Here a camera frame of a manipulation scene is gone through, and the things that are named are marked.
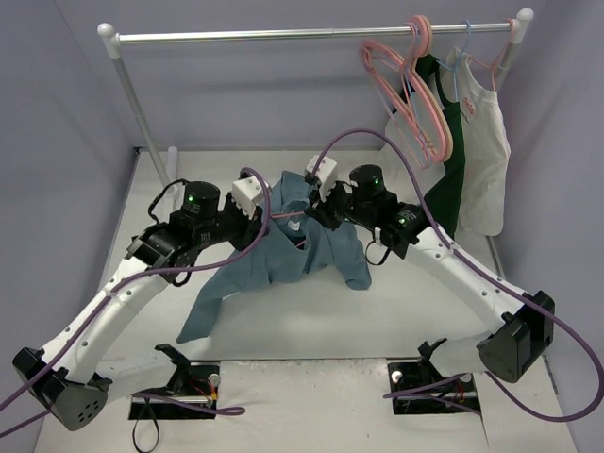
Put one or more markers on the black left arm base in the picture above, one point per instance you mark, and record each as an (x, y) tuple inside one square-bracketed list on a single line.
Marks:
[(199, 388)]

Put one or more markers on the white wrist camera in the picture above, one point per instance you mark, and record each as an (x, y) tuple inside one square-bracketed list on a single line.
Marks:
[(322, 172), (246, 194)]

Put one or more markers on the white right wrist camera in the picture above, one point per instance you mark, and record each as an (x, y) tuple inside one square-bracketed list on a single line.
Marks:
[(322, 172)]

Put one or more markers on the pink hanger at rack end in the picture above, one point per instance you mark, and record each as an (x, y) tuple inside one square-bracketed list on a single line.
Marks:
[(495, 69)]

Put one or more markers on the white t shirt on hanger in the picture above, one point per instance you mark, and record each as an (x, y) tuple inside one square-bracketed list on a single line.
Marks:
[(487, 151)]

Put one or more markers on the thin pink wire hanger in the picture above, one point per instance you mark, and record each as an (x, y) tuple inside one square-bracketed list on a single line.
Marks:
[(290, 215)]

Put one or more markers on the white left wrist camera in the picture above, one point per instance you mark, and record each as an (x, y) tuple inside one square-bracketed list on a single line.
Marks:
[(246, 194)]

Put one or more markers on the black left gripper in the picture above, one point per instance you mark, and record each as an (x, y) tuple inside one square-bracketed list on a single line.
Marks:
[(246, 228)]

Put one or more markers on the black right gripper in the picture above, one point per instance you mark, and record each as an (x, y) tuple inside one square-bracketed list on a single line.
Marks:
[(328, 208)]

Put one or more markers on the blue wire hanger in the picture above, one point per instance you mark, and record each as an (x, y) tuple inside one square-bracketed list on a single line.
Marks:
[(455, 67)]

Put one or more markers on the blue t shirt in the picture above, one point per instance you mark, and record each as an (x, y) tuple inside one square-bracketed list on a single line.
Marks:
[(276, 259)]

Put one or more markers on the pink hanger behind thick one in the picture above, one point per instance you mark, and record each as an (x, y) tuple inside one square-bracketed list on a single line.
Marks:
[(391, 99)]

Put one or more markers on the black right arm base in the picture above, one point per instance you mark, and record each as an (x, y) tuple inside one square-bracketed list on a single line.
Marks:
[(425, 392)]

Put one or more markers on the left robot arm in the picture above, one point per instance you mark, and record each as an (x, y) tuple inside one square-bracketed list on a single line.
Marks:
[(62, 375)]

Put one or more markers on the green t shirt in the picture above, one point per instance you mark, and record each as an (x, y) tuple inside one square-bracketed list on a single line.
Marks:
[(442, 192)]

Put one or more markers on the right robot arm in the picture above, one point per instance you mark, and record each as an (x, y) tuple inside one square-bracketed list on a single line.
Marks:
[(514, 335)]

